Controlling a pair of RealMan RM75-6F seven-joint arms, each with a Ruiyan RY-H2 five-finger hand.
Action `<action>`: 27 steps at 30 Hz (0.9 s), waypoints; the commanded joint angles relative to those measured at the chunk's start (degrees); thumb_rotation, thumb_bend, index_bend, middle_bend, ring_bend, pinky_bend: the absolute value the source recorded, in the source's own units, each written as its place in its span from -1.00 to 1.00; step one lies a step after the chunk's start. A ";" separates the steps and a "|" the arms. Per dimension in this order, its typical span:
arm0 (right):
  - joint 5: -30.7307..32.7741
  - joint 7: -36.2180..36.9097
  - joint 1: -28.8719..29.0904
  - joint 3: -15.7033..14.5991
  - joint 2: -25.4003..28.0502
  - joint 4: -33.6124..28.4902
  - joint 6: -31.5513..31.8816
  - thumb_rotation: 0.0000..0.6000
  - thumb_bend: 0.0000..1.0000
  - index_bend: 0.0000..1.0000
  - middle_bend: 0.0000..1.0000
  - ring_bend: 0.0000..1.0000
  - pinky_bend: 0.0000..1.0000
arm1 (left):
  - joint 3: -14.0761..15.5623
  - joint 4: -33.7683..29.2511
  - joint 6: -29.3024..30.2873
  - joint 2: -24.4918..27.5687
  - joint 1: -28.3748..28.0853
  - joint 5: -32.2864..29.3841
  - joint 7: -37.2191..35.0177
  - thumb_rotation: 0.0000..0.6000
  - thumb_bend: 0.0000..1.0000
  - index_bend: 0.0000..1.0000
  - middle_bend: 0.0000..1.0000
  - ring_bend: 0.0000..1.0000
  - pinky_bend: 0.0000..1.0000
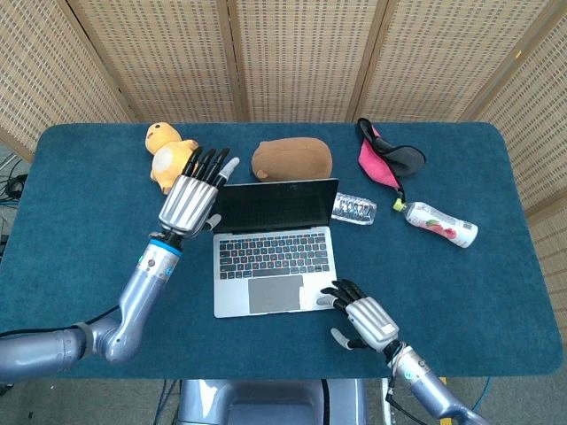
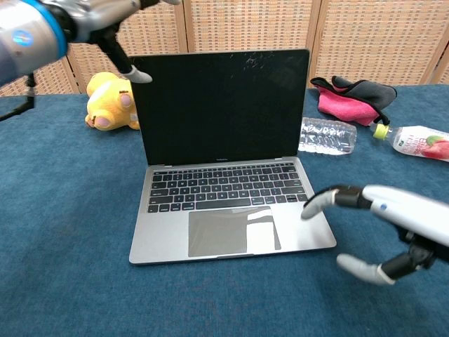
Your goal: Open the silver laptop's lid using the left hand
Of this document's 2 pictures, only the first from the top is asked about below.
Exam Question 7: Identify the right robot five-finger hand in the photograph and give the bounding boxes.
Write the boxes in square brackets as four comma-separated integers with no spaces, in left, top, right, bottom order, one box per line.
[316,278,400,353]

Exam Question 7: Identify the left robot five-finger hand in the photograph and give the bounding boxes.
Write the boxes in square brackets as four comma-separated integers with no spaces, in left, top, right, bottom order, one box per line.
[158,147,241,240]

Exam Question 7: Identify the silver laptop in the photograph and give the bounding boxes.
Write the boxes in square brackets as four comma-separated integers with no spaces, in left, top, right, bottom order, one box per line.
[212,177,340,320]

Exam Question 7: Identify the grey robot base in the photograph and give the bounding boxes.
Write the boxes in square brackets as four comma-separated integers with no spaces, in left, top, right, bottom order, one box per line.
[176,379,369,425]

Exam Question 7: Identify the woven bamboo folding screen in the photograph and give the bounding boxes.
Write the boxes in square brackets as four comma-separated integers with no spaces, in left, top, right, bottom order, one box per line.
[0,0,567,267]

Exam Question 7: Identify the yellow plush toy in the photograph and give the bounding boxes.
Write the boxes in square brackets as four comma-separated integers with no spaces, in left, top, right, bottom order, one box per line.
[144,121,200,196]

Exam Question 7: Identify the blue felt table mat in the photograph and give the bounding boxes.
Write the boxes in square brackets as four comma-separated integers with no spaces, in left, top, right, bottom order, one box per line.
[0,122,558,381]

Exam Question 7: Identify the white table leg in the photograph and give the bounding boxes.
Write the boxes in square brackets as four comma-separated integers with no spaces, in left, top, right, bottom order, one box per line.
[379,378,393,425]

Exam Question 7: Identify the brown capybara plush toy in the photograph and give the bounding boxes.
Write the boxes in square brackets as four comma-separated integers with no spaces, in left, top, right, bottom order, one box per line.
[251,136,334,182]

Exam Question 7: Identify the clear plastic water bottle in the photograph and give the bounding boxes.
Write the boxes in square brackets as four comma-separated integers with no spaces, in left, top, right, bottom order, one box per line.
[330,191,378,227]

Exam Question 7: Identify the white green-capped drink bottle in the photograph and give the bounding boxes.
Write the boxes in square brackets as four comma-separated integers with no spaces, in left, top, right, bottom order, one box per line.
[392,198,479,249]

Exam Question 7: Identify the pink and grey cloth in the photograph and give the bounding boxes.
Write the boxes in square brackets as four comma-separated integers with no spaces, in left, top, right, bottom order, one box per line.
[356,117,427,200]

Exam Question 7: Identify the black wrist plug cable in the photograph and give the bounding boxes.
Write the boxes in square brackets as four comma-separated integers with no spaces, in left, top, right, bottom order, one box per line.
[384,376,400,407]

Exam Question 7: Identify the single blue cable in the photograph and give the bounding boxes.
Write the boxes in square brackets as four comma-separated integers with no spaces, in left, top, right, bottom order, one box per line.
[471,376,492,412]

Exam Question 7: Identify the black floor cables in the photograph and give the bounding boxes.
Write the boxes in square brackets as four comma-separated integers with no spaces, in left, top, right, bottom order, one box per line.
[0,157,30,205]

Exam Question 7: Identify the blue cable bundle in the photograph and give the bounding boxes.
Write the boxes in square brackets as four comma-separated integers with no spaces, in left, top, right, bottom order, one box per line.
[157,379,182,425]

